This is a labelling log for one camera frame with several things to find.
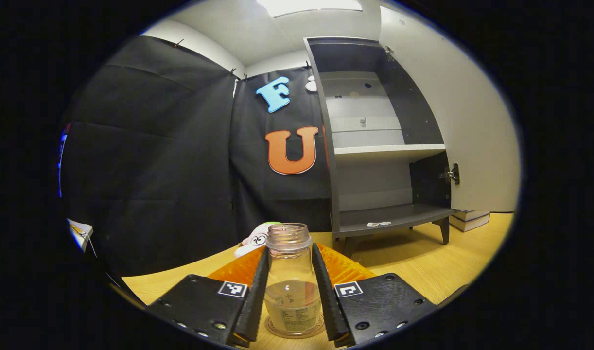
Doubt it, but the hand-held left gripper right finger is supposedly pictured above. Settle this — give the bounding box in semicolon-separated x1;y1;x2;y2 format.
311;243;438;348

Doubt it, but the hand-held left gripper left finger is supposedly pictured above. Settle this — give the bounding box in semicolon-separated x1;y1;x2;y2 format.
146;245;270;348

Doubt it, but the clear glass bottle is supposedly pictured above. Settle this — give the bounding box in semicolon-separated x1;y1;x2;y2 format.
264;223;323;336

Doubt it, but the round brown coaster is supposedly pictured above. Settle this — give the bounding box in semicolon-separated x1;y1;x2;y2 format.
265;314;326;339

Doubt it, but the dark grey cabinet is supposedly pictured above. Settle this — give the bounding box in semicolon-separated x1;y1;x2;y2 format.
304;36;460;256

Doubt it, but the grey cabinet door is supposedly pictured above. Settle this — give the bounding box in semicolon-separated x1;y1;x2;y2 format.
379;5;521;213

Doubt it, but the white cabinet shelf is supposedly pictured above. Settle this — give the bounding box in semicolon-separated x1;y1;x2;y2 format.
334;144;446;163

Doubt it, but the pink plush toy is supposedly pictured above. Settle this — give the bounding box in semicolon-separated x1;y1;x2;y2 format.
234;222;282;258

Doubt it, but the thick white book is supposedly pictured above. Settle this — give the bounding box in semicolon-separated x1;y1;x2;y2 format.
449;215;491;232

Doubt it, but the black backdrop cloth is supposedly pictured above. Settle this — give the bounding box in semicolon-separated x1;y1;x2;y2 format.
59;35;332;278

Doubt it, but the long ceiling light panel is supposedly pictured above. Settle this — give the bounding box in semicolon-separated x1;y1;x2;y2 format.
257;0;363;18

